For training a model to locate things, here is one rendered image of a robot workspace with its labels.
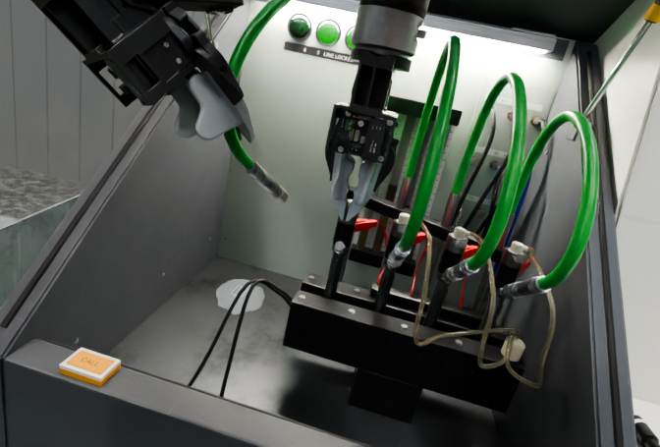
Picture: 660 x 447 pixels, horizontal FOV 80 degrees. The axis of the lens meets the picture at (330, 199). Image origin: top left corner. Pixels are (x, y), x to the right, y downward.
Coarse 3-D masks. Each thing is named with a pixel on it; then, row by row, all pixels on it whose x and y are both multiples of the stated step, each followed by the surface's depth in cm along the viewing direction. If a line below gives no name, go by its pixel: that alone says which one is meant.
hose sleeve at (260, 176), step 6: (252, 168) 47; (258, 168) 48; (252, 174) 48; (258, 174) 49; (264, 174) 50; (258, 180) 49; (264, 180) 50; (270, 180) 51; (264, 186) 51; (270, 186) 51; (276, 186) 52; (270, 192) 52; (276, 192) 53; (282, 192) 54
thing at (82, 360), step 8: (80, 352) 44; (72, 360) 42; (80, 360) 42; (88, 360) 43; (96, 360) 43; (104, 360) 43; (88, 368) 42; (96, 368) 42; (104, 368) 42; (72, 376) 42; (80, 376) 41; (96, 384) 41
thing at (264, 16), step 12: (276, 0) 42; (288, 0) 43; (264, 12) 41; (276, 12) 42; (252, 24) 41; (264, 24) 41; (252, 36) 41; (240, 48) 40; (240, 60) 40; (240, 72) 41; (228, 132) 43; (228, 144) 44; (240, 144) 44; (240, 156) 45
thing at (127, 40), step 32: (32, 0) 31; (64, 0) 31; (96, 0) 32; (128, 0) 33; (64, 32) 32; (96, 32) 33; (128, 32) 33; (160, 32) 33; (96, 64) 36; (128, 64) 33; (160, 64) 34; (192, 64) 36; (128, 96) 38; (160, 96) 34
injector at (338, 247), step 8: (344, 224) 57; (352, 224) 57; (336, 232) 58; (344, 232) 57; (352, 232) 58; (336, 240) 58; (344, 240) 58; (336, 248) 56; (344, 248) 57; (336, 256) 59; (344, 256) 60; (336, 264) 59; (336, 272) 60; (328, 280) 61; (336, 280) 61; (328, 288) 61; (336, 288) 61; (328, 296) 61
